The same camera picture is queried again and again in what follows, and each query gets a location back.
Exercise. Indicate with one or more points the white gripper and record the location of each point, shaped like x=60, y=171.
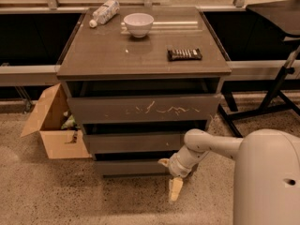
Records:
x=176, y=167

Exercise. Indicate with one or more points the grey bottom drawer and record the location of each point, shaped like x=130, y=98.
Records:
x=129, y=167

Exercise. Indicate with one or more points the grey drawer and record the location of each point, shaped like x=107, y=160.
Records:
x=108, y=110
x=129, y=167
x=133, y=142

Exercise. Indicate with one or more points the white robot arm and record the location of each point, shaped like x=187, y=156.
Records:
x=266, y=180

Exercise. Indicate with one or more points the grey top drawer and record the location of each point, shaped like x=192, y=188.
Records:
x=108, y=110

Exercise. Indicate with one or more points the grey middle drawer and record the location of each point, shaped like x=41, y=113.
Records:
x=133, y=142

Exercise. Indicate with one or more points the dark grey drawer cabinet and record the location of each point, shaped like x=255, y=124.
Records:
x=107, y=61

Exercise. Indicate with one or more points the open cardboard box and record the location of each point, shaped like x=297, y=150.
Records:
x=47, y=118

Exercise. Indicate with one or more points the green trash in box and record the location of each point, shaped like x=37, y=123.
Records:
x=70, y=122

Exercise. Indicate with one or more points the dark chocolate bar wrapper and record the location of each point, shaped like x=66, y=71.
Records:
x=184, y=54

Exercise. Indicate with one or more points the white ceramic bowl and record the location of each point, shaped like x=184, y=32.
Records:
x=138, y=24

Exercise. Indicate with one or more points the clear plastic water bottle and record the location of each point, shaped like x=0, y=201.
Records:
x=104, y=13

